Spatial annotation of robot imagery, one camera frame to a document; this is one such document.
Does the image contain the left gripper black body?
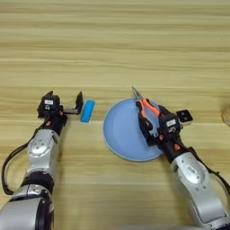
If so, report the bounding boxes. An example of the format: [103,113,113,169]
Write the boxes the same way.
[58,104,81,120]

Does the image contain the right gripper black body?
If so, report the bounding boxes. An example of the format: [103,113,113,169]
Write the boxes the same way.
[146,134,165,147]

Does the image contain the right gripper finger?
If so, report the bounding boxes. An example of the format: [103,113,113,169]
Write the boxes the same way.
[137,112,158,142]
[157,104,173,119]

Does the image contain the orange black needle-nose pliers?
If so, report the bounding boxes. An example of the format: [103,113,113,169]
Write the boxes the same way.
[131,86,163,131]

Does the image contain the small black silver cube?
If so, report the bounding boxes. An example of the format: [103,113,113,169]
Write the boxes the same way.
[175,109,194,124]

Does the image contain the blue rectangular eraser block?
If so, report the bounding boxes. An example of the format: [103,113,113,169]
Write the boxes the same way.
[79,99,96,124]

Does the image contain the left gripper labelled black box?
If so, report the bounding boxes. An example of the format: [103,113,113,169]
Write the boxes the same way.
[37,93,62,119]

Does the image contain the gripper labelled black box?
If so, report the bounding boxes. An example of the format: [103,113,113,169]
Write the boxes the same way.
[157,112,182,137]
[37,93,62,119]

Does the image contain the right gripper labelled black box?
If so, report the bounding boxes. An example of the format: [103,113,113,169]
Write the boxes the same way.
[157,112,182,137]

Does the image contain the light blue round plate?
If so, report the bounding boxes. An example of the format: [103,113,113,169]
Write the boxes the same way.
[102,97,169,163]

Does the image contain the orange juice bottle white cap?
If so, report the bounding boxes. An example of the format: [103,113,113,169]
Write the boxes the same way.
[222,104,230,127]

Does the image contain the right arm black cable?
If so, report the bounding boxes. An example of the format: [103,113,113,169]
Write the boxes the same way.
[191,146,230,196]

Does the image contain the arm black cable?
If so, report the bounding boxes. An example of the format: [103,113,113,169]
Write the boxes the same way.
[1,127,46,196]
[191,146,230,196]

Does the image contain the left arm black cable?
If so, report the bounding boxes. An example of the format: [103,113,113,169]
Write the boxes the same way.
[1,127,46,196]

